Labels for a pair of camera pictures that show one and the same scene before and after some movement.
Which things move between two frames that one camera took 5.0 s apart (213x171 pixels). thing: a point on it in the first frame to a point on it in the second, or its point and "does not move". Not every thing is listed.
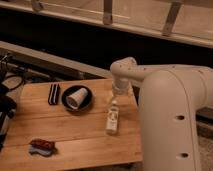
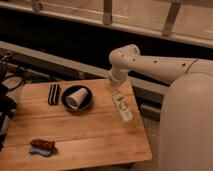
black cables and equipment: x=12 y=76 does not move
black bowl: x=69 y=90 does not move
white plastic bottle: x=112 y=118 to x=123 y=107
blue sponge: x=39 y=150 does not move
